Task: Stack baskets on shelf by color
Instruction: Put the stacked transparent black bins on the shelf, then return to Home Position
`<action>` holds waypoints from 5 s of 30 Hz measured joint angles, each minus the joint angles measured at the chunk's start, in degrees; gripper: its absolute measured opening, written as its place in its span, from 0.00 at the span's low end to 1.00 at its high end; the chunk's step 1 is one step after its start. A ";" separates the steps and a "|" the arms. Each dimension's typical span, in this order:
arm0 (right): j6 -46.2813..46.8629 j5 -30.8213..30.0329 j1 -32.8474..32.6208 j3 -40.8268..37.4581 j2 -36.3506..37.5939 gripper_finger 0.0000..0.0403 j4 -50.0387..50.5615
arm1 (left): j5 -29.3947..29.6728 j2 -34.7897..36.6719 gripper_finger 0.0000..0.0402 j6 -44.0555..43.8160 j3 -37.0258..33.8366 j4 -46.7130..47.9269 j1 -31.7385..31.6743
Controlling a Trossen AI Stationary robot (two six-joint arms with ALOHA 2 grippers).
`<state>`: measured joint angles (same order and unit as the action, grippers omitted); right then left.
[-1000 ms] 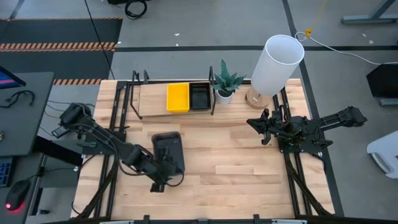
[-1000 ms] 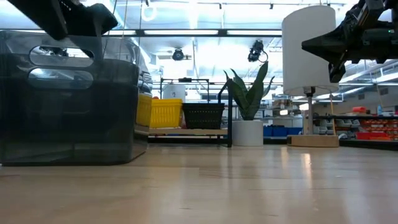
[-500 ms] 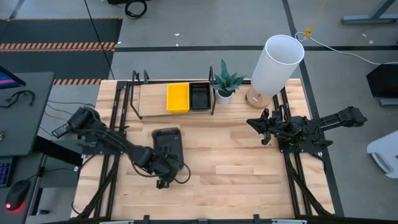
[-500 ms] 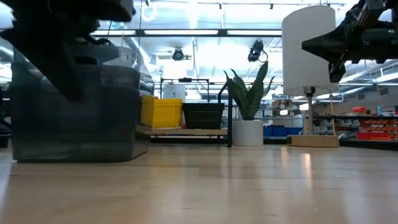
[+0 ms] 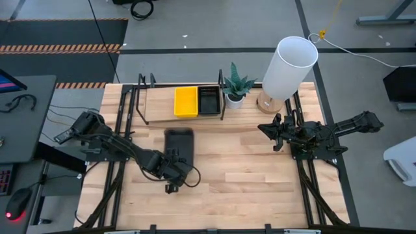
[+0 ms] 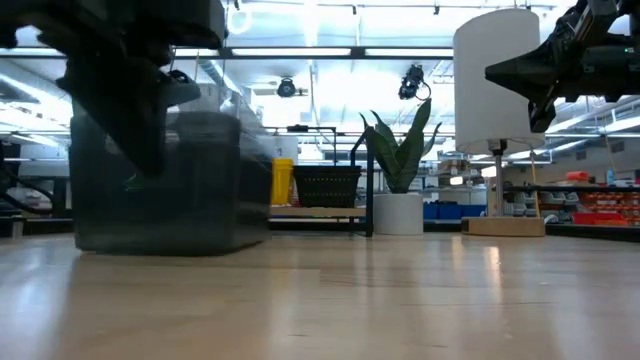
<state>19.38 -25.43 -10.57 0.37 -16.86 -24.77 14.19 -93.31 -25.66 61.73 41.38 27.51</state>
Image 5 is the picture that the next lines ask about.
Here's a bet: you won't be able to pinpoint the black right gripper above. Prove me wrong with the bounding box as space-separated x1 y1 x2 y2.
257 112 304 153

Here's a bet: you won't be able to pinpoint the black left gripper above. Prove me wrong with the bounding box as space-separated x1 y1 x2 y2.
161 149 193 195

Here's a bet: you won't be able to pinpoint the yellow slotted plastic basket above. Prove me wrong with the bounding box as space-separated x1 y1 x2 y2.
174 86 200 119
174 86 199 119

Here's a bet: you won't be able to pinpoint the green plant in white pot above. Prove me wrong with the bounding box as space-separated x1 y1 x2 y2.
222 62 258 110

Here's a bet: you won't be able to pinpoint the white shade lamp wooden base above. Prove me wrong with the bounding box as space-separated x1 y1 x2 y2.
255 35 319 115

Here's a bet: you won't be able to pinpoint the black plastic basket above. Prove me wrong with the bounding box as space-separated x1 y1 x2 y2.
197 85 222 116

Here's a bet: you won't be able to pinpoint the white plastic object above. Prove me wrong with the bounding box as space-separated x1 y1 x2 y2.
383 136 416 188

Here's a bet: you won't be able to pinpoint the black box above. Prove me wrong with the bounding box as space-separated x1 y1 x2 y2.
382 66 416 112

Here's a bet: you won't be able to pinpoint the black computer mouse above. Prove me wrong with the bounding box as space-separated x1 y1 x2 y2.
5 187 33 225

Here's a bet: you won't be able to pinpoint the gray desk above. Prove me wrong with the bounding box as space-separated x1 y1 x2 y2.
0 75 58 164

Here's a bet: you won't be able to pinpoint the gray metal table foot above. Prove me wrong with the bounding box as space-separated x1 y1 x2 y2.
356 0 416 27

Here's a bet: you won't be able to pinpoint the black keyboard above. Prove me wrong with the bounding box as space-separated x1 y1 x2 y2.
0 164 14 196

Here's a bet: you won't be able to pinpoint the black hazard striped floor mat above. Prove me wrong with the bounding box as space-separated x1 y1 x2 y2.
0 18 129 90

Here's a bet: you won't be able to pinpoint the computer monitor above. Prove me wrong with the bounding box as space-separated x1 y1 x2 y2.
0 68 29 94

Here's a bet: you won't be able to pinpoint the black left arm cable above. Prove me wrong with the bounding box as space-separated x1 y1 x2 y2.
139 164 202 189

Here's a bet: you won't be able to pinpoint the wooden shelf with black frame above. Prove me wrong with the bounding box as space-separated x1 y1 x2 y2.
135 68 227 126

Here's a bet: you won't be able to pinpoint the black metal table frame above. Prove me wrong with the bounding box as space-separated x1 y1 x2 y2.
73 83 352 234

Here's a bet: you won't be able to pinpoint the white floor cable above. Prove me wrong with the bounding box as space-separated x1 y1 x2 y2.
307 32 416 69

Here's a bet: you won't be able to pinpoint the yellow cord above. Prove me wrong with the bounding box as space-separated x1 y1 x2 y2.
318 0 344 40

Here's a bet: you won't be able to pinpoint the tangled floor cables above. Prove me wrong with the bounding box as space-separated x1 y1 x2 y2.
46 103 100 129

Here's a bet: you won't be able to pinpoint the thin black floor cable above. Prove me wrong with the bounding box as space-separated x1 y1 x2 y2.
87 0 120 84

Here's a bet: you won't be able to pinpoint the black cable on desk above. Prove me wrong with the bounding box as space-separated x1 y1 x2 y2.
0 94 38 114

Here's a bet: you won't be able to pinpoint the coiled black cable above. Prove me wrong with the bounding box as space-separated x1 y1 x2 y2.
130 0 155 21

